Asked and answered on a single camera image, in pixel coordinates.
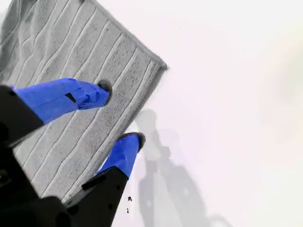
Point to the grey striped square towel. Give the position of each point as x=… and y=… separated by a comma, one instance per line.
x=82, y=47

